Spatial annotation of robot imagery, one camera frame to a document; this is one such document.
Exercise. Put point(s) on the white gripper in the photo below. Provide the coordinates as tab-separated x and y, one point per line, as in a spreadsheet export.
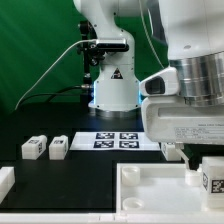
169	119

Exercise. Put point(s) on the white square tabletop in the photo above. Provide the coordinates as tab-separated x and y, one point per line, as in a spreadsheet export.
161	189

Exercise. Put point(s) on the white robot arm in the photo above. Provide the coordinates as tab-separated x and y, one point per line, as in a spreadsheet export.
184	102

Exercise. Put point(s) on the white marker sheet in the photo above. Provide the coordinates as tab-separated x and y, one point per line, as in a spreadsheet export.
131	141

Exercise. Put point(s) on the white obstacle piece left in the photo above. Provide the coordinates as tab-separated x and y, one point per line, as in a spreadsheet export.
7	180

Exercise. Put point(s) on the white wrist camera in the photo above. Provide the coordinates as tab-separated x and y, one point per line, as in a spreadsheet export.
162	83

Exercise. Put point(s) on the white front rail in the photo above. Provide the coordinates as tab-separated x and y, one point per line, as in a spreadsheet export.
109	219

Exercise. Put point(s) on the black camera stand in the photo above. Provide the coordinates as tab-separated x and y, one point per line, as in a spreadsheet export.
91	57

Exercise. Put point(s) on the silver mounted camera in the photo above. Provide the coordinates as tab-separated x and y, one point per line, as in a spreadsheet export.
112	45

